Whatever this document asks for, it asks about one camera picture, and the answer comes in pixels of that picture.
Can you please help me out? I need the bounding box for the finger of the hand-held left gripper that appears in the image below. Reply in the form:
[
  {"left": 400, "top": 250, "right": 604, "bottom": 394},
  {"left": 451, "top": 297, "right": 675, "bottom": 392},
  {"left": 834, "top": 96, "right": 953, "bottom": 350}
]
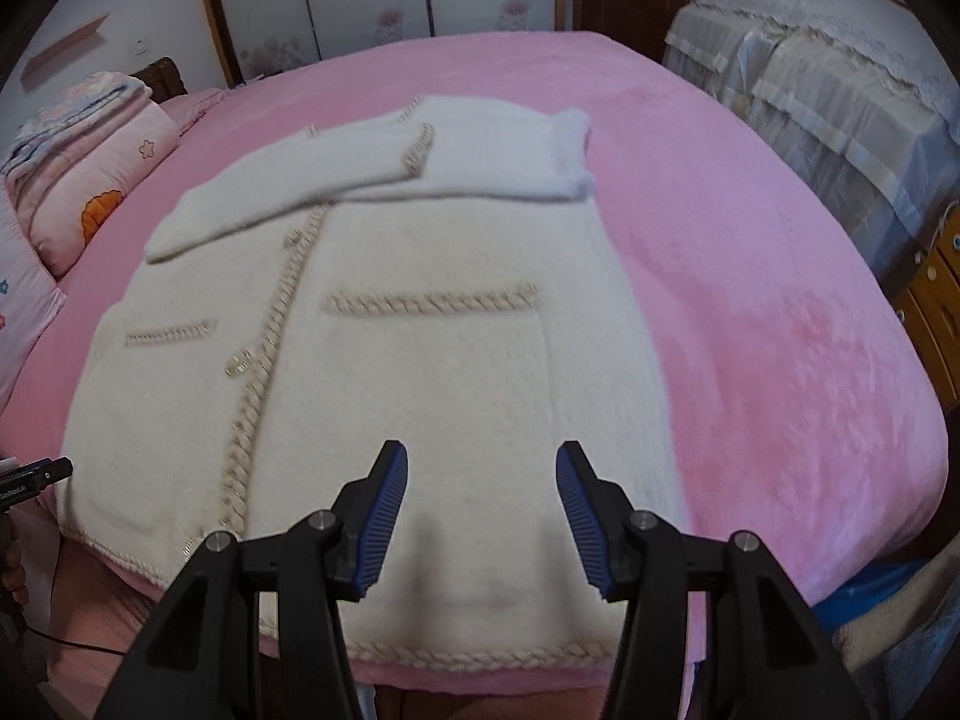
[{"left": 0, "top": 457, "right": 74, "bottom": 502}]

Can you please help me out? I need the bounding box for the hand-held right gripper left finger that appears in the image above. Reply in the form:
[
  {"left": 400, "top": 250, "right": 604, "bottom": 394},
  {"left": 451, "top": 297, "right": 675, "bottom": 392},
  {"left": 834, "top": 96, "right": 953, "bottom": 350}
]
[{"left": 94, "top": 440, "right": 410, "bottom": 720}]

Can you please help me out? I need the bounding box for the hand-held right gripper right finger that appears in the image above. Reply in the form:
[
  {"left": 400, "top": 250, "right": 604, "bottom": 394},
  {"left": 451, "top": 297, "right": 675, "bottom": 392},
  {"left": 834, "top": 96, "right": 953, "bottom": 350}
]
[{"left": 555, "top": 440, "right": 852, "bottom": 720}]

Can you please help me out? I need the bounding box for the white fuzzy braided-trim cardigan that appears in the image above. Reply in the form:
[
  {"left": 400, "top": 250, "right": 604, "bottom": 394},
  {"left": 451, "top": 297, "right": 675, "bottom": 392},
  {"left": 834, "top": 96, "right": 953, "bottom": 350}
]
[{"left": 56, "top": 94, "right": 691, "bottom": 672}]

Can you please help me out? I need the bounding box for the person's left hand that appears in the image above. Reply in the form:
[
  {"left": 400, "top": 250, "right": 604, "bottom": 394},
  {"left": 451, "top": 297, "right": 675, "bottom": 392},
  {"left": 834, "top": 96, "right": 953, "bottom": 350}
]
[{"left": 0, "top": 536, "right": 29, "bottom": 607}]

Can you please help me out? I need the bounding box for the pink cartoon-print pillow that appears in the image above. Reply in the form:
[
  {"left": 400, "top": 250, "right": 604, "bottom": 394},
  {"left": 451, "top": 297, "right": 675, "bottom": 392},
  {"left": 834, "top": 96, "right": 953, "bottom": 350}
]
[{"left": 0, "top": 187, "right": 67, "bottom": 406}]

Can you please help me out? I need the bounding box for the blue plastic bag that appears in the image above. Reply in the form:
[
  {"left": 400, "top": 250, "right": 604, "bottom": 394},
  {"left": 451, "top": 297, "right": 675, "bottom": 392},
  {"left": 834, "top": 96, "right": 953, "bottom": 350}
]
[{"left": 817, "top": 561, "right": 938, "bottom": 635}]

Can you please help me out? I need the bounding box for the pink bed blanket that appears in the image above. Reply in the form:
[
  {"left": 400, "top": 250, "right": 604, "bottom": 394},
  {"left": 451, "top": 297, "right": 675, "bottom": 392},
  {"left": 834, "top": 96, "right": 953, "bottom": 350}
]
[{"left": 0, "top": 30, "right": 950, "bottom": 691}]

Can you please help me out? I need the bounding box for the folded pink flower-print quilt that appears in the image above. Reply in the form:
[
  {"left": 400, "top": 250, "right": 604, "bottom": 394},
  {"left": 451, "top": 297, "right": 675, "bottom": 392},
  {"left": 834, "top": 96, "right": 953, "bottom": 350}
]
[{"left": 7, "top": 97, "right": 182, "bottom": 278}]

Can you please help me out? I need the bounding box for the beige fuzzy cloth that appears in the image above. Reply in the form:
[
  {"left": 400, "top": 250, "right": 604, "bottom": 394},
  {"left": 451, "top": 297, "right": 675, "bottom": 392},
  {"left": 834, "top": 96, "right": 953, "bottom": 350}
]
[{"left": 832, "top": 540, "right": 960, "bottom": 720}]

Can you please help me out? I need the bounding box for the folded pale floral quilt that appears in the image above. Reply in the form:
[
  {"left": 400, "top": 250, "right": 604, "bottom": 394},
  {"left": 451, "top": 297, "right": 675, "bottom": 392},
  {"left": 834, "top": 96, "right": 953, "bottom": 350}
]
[{"left": 4, "top": 71, "right": 155, "bottom": 166}]

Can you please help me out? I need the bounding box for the yellow wooden drawer cabinet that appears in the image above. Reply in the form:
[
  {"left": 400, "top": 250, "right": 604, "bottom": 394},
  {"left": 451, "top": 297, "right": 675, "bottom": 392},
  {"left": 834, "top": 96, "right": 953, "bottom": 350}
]
[{"left": 892, "top": 202, "right": 960, "bottom": 413}]

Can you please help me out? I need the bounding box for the dark wooden headboard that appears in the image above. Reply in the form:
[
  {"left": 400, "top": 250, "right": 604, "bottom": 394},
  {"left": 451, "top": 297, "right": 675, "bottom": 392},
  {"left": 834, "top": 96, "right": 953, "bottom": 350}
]
[{"left": 127, "top": 56, "right": 185, "bottom": 102}]

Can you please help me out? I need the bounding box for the lace-covered furniture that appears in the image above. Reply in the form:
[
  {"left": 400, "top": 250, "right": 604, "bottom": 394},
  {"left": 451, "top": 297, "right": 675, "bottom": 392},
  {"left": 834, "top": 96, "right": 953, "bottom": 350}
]
[{"left": 664, "top": 0, "right": 960, "bottom": 293}]

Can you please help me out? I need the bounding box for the black cable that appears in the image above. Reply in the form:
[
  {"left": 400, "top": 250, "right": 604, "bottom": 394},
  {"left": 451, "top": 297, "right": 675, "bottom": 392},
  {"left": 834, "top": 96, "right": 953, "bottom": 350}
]
[{"left": 19, "top": 626, "right": 140, "bottom": 655}]

